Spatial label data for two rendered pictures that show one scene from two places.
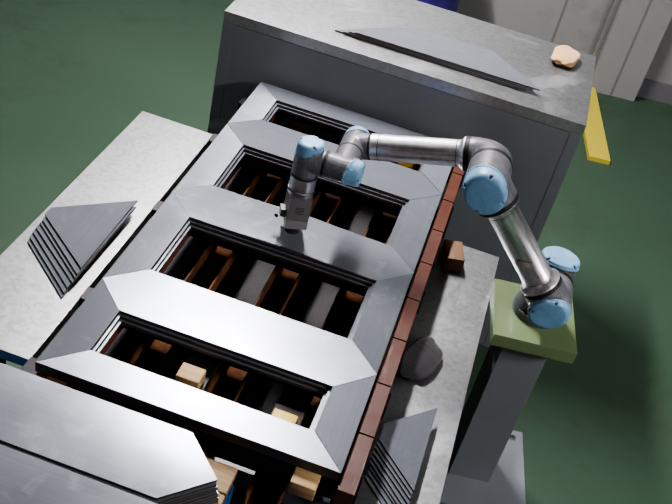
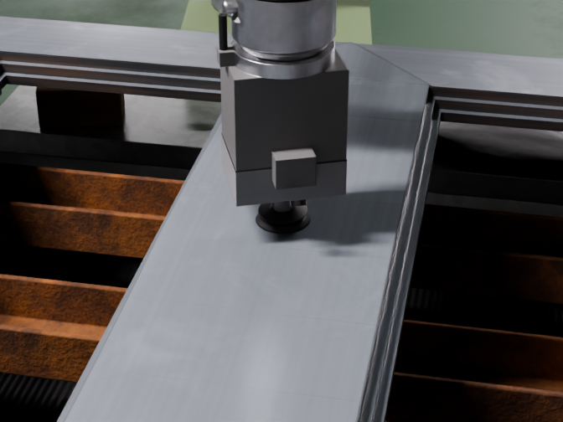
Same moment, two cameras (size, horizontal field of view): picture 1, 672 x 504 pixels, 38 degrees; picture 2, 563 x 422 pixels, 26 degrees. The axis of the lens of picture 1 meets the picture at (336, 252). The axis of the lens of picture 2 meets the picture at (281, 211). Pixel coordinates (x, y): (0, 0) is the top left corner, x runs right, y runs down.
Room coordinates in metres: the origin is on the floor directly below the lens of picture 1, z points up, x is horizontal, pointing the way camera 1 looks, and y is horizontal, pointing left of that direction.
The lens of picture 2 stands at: (2.17, 0.95, 1.35)
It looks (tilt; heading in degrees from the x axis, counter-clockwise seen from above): 31 degrees down; 274
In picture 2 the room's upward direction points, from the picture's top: straight up
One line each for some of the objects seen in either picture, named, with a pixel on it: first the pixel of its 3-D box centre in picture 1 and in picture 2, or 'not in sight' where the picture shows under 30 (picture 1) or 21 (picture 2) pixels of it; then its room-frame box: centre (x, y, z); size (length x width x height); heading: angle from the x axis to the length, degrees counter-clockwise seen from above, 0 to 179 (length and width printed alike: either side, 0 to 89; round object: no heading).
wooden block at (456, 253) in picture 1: (452, 255); (81, 98); (2.51, -0.36, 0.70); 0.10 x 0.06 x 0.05; 8
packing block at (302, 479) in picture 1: (304, 483); not in sight; (1.40, -0.06, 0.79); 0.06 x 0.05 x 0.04; 83
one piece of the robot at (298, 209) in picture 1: (293, 203); (282, 120); (2.23, 0.15, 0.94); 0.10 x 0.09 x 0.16; 106
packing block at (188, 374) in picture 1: (190, 378); not in sight; (1.62, 0.26, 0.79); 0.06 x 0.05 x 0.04; 83
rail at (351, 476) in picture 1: (417, 288); not in sight; (2.18, -0.25, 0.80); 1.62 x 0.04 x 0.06; 173
